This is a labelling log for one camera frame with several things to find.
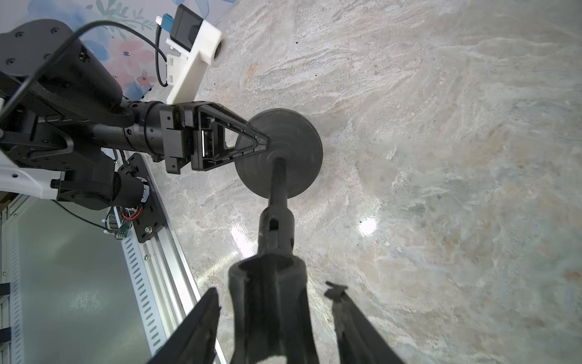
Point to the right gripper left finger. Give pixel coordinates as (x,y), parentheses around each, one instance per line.
(195,338)

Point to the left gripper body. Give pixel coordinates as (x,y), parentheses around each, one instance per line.
(180,136)

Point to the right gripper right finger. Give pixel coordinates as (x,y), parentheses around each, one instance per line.
(357,339)

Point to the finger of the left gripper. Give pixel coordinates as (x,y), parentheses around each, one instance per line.
(212,152)
(224,120)

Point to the black microphone stand pole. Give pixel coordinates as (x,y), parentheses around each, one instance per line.
(269,289)

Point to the black round stand base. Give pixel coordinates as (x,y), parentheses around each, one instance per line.
(293,138)

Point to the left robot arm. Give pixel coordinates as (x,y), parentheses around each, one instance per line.
(63,110)

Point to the aluminium mounting rail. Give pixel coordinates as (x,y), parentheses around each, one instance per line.
(83,286)

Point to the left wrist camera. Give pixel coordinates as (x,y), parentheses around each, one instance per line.
(198,44)

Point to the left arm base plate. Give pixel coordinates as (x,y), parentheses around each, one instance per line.
(138,199)

